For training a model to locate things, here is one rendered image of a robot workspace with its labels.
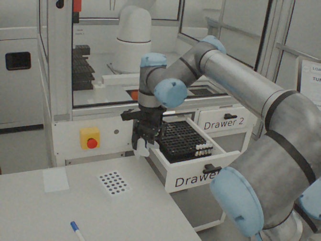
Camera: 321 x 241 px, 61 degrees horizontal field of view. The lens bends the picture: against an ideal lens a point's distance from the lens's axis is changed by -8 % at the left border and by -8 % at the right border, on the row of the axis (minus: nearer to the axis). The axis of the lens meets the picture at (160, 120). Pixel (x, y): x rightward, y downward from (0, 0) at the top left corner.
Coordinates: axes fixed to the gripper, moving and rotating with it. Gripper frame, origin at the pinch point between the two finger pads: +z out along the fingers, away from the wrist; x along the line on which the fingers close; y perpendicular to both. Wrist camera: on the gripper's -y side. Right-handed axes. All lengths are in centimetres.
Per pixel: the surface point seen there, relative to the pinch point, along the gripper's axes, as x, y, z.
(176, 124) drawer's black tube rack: 28.1, -2.7, 1.8
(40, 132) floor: 65, -167, 96
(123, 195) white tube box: -10.7, 1.5, 11.3
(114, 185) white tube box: -9.8, -3.1, 10.4
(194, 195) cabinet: 48, 5, 54
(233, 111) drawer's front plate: 57, 12, 1
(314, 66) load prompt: 92, 40, -22
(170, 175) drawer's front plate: -2.2, 13.9, 0.9
